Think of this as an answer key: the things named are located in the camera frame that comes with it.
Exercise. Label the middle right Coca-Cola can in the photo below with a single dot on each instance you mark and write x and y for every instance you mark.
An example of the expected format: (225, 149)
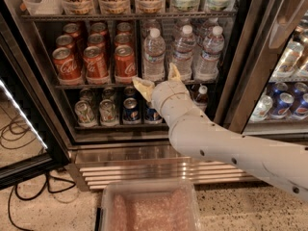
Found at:
(123, 39)

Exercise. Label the coca-cola can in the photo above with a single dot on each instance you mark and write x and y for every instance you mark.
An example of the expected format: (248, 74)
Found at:
(66, 41)
(96, 40)
(99, 28)
(125, 66)
(124, 28)
(97, 70)
(74, 30)
(69, 73)
(123, 39)

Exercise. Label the right glass fridge door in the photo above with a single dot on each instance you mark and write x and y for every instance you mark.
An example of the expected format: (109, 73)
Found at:
(260, 33)

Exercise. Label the back left Coca-Cola can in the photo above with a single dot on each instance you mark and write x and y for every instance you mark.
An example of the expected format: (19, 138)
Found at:
(74, 30)

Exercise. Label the front right Coca-Cola can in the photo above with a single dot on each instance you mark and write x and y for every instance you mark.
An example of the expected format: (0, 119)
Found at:
(125, 66)

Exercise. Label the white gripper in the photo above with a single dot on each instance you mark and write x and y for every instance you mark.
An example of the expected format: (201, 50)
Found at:
(167, 90)

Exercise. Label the clear plastic bin on floor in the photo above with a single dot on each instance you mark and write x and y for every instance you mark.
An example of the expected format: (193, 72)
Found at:
(150, 205)

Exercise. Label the back centre Coca-Cola can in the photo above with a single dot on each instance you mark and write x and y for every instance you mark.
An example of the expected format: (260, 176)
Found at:
(99, 28)

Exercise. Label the green soda can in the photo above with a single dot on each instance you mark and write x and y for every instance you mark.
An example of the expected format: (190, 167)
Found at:
(85, 114)
(108, 114)

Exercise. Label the middle centre Coca-Cola can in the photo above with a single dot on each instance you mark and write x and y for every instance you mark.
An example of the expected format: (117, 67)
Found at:
(96, 40)

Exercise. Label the open left fridge door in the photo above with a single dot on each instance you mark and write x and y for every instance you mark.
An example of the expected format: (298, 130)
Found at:
(29, 145)

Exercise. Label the front left green soda can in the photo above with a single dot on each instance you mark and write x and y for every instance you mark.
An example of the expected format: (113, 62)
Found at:
(85, 114)

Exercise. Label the back right Coca-Cola can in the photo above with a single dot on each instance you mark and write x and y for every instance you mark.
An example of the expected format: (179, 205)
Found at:
(124, 28)

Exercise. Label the front middle Coca-Cola can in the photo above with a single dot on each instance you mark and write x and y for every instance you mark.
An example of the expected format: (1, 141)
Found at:
(97, 70)

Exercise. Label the pepsi can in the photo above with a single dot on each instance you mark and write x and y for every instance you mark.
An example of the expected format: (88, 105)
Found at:
(151, 115)
(131, 112)

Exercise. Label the middle left Coca-Cola can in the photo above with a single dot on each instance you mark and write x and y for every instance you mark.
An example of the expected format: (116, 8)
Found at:
(66, 41)

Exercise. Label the stainless steel fridge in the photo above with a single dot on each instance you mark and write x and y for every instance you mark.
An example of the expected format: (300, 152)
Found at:
(100, 155)

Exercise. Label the front left Coca-Cola can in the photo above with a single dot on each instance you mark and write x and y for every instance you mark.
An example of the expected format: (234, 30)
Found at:
(69, 73)

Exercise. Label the front right Pepsi can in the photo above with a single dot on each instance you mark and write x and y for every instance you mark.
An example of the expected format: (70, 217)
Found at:
(151, 115)

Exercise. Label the front left Pepsi can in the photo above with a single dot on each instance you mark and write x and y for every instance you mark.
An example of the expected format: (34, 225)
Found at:
(131, 112)

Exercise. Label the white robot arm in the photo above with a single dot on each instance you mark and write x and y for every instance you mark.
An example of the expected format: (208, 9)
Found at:
(281, 164)

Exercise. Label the right brown tea bottle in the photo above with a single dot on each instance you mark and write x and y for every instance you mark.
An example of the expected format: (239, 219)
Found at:
(200, 98)

